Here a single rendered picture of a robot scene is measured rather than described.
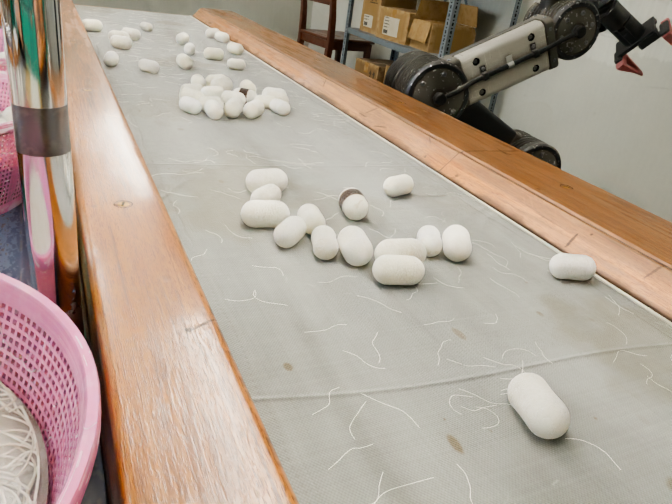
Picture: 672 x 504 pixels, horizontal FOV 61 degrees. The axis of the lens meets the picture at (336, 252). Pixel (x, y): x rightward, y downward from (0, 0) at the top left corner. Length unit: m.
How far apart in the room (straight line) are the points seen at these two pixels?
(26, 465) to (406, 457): 0.15
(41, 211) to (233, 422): 0.14
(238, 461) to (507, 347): 0.19
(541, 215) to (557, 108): 2.60
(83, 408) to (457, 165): 0.47
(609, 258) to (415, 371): 0.23
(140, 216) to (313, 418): 0.18
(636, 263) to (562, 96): 2.65
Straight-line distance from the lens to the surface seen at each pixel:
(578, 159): 3.02
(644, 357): 0.40
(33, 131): 0.29
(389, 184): 0.53
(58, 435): 0.28
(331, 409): 0.28
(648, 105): 2.82
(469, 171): 0.61
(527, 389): 0.30
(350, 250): 0.39
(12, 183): 0.61
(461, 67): 1.12
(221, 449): 0.22
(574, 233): 0.51
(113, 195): 0.42
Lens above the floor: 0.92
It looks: 26 degrees down
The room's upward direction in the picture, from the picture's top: 9 degrees clockwise
